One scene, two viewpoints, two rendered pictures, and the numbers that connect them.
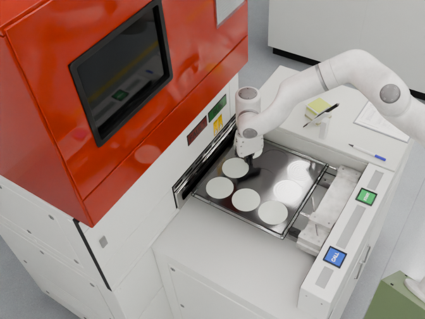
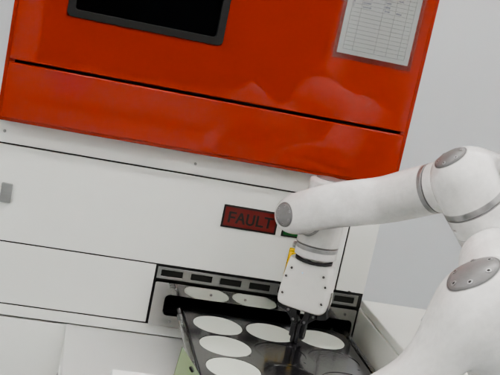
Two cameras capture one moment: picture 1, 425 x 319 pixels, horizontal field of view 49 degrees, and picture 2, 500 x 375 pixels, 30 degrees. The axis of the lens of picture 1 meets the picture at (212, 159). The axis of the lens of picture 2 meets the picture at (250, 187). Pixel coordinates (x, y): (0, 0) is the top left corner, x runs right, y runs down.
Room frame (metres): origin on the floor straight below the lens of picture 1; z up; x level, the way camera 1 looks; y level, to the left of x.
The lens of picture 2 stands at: (-0.29, -1.20, 1.52)
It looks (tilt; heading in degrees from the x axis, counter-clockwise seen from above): 11 degrees down; 41
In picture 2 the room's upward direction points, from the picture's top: 12 degrees clockwise
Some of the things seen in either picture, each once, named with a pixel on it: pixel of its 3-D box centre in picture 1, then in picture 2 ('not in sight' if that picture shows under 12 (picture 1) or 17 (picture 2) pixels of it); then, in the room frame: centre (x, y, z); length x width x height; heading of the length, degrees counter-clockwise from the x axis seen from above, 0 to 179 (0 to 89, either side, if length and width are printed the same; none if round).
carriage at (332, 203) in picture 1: (329, 211); not in sight; (0.92, -0.39, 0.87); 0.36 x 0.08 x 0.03; 143
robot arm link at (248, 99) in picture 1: (248, 109); (323, 210); (1.14, -0.13, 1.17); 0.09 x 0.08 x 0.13; 176
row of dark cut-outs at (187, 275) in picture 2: (207, 149); (259, 286); (1.18, 0.01, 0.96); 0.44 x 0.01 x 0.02; 143
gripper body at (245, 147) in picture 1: (248, 138); (309, 280); (1.15, -0.13, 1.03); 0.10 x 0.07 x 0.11; 111
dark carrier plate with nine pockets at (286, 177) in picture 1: (260, 179); (280, 354); (1.06, -0.17, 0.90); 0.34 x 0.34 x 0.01; 53
